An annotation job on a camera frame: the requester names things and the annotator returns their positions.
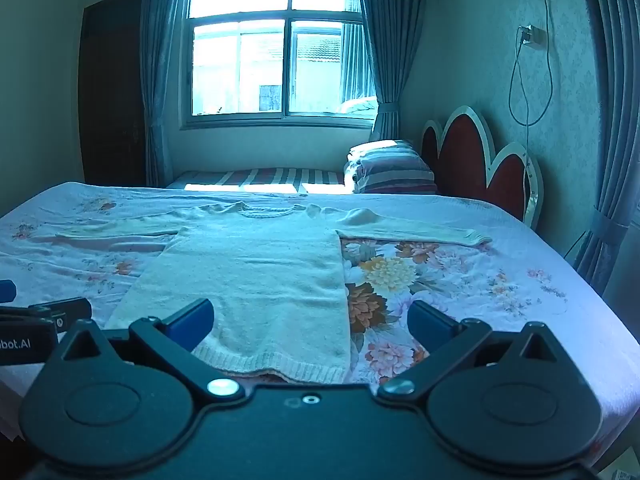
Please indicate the blue pleated curtain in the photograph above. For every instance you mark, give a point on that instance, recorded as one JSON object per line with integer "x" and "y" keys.
{"x": 617, "y": 110}

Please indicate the curtain tieback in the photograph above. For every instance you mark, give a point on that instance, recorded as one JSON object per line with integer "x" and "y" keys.
{"x": 610, "y": 220}
{"x": 388, "y": 106}

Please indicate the red scalloped headboard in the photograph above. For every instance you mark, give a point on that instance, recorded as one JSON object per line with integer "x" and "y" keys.
{"x": 465, "y": 160}

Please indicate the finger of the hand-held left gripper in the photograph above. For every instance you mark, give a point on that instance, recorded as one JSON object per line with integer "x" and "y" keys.
{"x": 70, "y": 308}
{"x": 6, "y": 290}

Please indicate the wall socket with charger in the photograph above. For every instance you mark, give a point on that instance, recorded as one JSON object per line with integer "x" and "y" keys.
{"x": 535, "y": 36}

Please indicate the white bundled bedding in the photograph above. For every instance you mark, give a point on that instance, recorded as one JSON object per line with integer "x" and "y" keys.
{"x": 357, "y": 106}

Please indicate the window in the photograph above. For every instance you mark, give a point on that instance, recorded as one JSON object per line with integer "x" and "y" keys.
{"x": 265, "y": 70}

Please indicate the striped pillow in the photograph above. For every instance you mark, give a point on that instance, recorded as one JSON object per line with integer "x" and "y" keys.
{"x": 392, "y": 170}

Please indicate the blue window curtain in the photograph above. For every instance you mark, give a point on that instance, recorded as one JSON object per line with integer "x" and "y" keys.
{"x": 387, "y": 35}
{"x": 157, "y": 85}

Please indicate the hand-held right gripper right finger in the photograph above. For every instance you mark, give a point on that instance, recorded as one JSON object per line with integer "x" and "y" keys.
{"x": 427, "y": 324}

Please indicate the floral bed sheet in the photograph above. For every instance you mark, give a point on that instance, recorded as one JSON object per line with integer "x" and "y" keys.
{"x": 450, "y": 270}

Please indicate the striped mattress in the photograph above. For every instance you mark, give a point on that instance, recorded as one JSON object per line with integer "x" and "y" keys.
{"x": 260, "y": 177}

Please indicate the light towel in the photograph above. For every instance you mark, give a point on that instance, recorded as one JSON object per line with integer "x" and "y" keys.
{"x": 260, "y": 280}

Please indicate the dark wooden door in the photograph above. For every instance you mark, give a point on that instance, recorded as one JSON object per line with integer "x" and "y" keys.
{"x": 112, "y": 95}

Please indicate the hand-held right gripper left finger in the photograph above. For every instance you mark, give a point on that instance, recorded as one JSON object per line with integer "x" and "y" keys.
{"x": 192, "y": 321}

